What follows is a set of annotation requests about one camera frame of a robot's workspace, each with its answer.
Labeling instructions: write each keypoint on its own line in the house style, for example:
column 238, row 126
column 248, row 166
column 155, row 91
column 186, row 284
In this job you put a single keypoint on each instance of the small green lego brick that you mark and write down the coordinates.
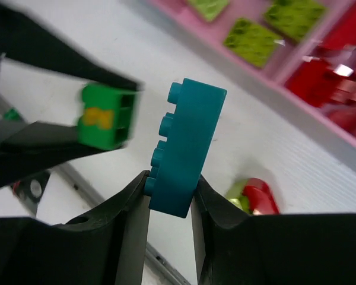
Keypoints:
column 12, row 115

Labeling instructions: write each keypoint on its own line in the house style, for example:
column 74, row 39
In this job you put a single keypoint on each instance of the lime green lego brick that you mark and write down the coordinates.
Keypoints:
column 252, row 42

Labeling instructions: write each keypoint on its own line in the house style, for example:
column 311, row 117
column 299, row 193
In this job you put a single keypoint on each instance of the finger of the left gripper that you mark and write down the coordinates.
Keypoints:
column 27, row 41
column 26, row 149

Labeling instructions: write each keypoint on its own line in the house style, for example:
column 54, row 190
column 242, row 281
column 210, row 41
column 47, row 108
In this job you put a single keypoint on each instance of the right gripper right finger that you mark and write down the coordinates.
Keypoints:
column 232, row 247

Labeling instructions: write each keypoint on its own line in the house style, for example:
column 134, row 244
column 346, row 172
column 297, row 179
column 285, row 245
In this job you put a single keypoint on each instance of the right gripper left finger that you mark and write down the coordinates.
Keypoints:
column 105, row 245

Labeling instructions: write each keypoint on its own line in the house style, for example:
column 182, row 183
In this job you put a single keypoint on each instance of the green numbered lego brick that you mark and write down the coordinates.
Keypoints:
column 107, row 115

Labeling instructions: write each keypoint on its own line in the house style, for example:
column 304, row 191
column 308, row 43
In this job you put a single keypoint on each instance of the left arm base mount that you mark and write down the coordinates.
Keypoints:
column 30, row 190

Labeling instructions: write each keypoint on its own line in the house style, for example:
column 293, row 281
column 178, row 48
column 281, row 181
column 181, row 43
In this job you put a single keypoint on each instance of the small pink bin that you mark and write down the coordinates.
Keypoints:
column 329, row 77

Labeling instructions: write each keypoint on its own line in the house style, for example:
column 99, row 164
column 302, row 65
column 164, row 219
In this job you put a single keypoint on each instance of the large pink bin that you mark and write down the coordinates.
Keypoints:
column 281, row 64

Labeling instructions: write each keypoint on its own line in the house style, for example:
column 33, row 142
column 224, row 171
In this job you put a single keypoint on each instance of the long teal lego brick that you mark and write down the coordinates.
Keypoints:
column 178, row 159

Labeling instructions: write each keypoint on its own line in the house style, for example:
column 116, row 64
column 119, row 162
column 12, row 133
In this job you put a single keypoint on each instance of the red legos in bin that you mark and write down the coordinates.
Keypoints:
column 332, row 83

